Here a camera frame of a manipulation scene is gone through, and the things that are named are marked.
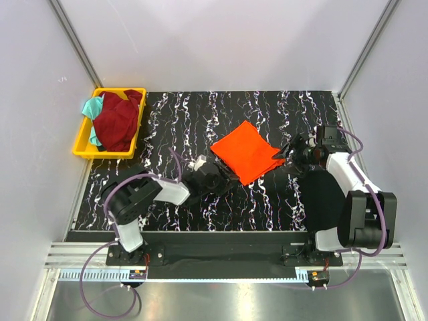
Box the teal t shirt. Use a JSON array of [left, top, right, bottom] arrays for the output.
[[82, 96, 104, 146]]

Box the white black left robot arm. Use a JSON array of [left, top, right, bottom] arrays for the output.
[[101, 158, 239, 253]]

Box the aluminium frame post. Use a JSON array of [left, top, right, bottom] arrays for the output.
[[47, 0, 103, 88], [337, 0, 402, 100]]

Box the black marble pattern mat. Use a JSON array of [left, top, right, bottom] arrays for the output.
[[72, 90, 340, 231]]

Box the aluminium frame post right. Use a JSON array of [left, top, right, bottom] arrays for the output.
[[337, 0, 402, 100]]

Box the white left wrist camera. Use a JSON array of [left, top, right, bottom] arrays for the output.
[[187, 154, 207, 171]]

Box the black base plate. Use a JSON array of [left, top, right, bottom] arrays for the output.
[[65, 230, 385, 280]]

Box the black folded t shirt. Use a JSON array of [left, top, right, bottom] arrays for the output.
[[298, 171, 345, 233]]

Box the slotted cable duct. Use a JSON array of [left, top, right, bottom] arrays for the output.
[[59, 268, 308, 284]]

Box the orange t shirt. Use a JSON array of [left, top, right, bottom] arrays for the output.
[[211, 121, 285, 185]]

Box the dark red t shirt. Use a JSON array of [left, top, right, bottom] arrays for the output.
[[93, 89, 143, 152]]

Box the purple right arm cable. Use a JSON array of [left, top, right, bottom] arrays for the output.
[[274, 127, 389, 291]]

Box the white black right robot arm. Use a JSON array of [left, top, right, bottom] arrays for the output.
[[273, 134, 397, 256]]

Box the yellow plastic bin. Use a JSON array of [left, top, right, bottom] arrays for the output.
[[73, 88, 146, 159]]

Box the aluminium frame post left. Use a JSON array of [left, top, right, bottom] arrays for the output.
[[47, 0, 103, 88]]

